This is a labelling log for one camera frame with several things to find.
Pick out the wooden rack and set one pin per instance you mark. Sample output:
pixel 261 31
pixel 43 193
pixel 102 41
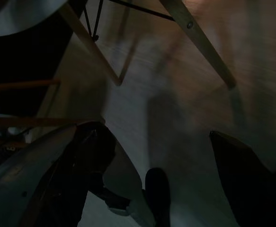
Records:
pixel 21 121

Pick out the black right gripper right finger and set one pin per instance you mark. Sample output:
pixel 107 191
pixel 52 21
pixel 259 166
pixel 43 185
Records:
pixel 251 184

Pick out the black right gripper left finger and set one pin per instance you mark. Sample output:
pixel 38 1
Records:
pixel 81 165

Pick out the white chair with wooden legs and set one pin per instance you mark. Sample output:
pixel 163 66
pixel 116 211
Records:
pixel 90 40

